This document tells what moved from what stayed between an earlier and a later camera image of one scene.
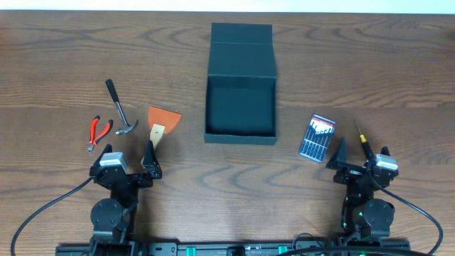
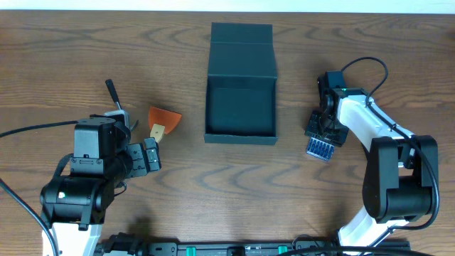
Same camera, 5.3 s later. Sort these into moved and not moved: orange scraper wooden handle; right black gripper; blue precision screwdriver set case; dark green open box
Moved: blue precision screwdriver set case; right black gripper
Not moved: dark green open box; orange scraper wooden handle
